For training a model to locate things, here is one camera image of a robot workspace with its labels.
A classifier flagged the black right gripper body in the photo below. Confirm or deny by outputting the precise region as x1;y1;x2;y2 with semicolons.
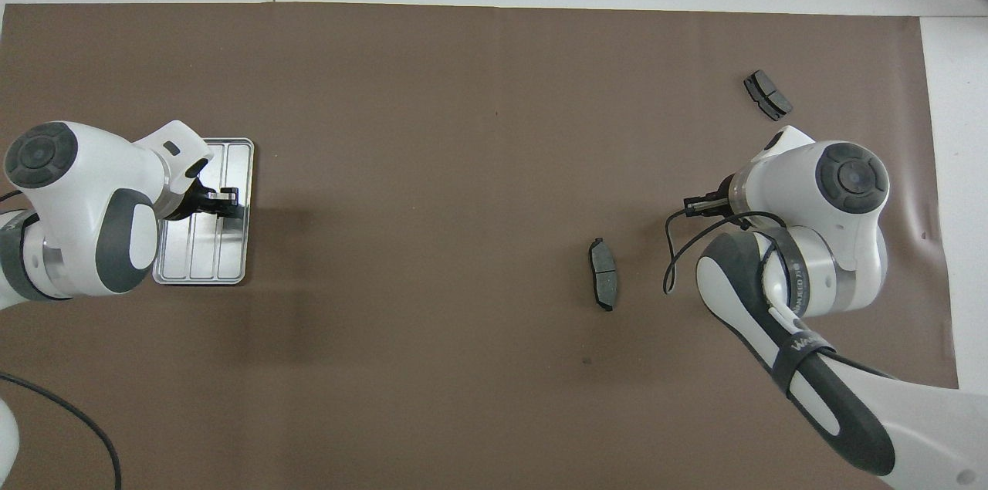
685;175;738;215

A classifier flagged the silver metal tray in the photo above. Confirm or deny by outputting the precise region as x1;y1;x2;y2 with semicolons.
153;137;255;286

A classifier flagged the long dark brake pad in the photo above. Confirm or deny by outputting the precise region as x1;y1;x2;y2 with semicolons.
588;237;621;313

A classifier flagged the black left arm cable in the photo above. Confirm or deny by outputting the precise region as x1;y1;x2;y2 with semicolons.
0;189;122;490

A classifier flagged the short dark brake pad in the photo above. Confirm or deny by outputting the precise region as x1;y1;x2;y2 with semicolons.
743;69;793;122

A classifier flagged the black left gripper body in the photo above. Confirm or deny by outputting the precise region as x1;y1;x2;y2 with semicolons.
168;180;223;222

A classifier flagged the brown paper table mat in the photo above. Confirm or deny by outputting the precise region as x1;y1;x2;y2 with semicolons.
0;2;972;490

